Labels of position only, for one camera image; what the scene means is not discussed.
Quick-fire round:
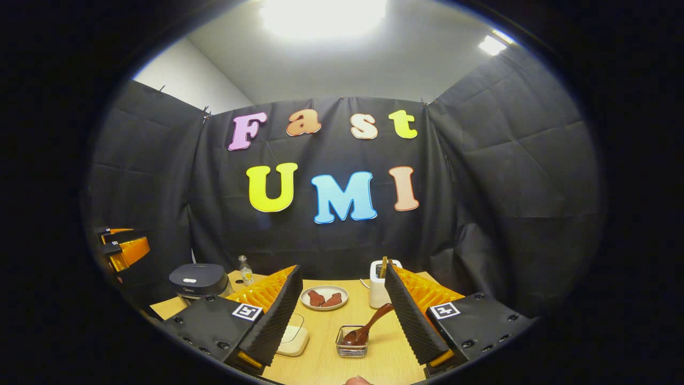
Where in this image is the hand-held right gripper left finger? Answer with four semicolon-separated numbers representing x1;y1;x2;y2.
160;265;304;375

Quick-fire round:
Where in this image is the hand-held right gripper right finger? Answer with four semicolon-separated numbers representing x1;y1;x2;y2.
384;262;535;375

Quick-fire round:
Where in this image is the brown wooden spoon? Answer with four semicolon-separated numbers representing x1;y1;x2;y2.
343;303;395;345

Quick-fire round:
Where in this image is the wire metal chopstick holder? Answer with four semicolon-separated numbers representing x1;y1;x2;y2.
336;325;369;358

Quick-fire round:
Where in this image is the grey silver rice cooker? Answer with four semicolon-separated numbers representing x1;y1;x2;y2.
169;263;234;305

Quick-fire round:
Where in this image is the clear glass tray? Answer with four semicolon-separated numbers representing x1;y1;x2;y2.
276;313;309;357

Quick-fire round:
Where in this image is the white toaster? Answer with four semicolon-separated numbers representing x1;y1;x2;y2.
369;259;402;309

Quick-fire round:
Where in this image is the white round plate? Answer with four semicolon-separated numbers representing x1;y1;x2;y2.
300;285;349;311

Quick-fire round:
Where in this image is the black backdrop cloth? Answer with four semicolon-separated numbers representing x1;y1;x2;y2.
80;56;607;321

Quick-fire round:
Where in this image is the small ceiling light panel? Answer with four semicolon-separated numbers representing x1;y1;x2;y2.
478;29;515;56

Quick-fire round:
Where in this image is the large ceiling light panel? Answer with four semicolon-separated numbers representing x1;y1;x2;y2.
260;0;387;38

